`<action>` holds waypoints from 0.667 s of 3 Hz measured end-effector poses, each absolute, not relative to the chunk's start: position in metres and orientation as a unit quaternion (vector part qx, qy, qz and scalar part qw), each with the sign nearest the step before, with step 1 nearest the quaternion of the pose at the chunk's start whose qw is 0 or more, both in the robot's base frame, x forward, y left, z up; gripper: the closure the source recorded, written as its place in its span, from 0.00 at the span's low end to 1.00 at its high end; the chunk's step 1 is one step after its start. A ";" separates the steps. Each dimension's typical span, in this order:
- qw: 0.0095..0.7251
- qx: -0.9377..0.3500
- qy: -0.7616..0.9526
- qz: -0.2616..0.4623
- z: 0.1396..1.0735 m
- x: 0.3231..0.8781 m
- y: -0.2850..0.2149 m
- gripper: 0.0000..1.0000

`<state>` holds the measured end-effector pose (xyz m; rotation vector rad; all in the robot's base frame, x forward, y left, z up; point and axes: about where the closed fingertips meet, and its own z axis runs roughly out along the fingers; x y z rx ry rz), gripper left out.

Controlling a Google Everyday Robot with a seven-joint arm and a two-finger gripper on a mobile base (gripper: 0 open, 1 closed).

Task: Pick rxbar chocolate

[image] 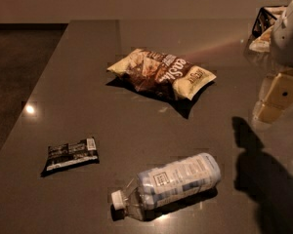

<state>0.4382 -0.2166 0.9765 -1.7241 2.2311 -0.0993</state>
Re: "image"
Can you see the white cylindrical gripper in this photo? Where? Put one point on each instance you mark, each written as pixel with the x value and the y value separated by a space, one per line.
pixel 288 38

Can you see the black rxbar chocolate wrapper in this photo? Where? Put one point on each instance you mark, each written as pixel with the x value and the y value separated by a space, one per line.
pixel 71 154

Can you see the brown cream chip bag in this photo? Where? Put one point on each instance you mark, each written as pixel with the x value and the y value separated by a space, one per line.
pixel 163 75

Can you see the clear plastic water bottle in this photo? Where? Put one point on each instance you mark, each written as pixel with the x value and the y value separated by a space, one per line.
pixel 161 186

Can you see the black wire basket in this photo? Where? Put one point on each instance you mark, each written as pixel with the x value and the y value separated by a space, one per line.
pixel 262 28

